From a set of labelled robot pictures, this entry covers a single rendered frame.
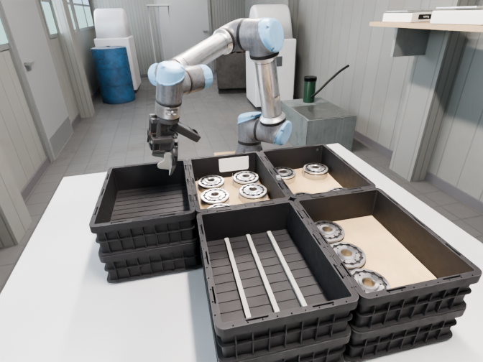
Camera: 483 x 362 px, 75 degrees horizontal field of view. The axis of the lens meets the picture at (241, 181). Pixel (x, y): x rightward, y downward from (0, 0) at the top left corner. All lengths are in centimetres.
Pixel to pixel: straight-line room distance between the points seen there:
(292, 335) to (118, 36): 668
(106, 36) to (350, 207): 644
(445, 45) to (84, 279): 282
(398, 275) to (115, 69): 580
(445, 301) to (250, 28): 103
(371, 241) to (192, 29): 814
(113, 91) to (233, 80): 223
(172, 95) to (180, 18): 788
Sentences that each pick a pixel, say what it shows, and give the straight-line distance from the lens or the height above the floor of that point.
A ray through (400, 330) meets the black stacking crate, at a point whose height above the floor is 80.
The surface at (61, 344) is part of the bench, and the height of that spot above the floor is 70.
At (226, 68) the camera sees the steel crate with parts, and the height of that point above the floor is 49.
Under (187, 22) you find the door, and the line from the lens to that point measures 880.
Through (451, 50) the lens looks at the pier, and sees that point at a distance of 307.
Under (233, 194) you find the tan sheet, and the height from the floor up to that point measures 83.
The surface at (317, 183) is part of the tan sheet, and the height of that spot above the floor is 83.
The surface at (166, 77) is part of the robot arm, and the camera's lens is 91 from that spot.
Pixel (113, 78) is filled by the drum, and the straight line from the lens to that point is 626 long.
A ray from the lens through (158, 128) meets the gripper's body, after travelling 99.
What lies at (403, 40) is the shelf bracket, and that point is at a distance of 300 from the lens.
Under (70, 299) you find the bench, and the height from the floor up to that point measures 70.
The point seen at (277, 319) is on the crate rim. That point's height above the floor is 93.
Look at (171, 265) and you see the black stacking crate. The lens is 107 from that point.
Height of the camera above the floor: 145
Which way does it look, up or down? 28 degrees down
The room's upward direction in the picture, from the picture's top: 2 degrees counter-clockwise
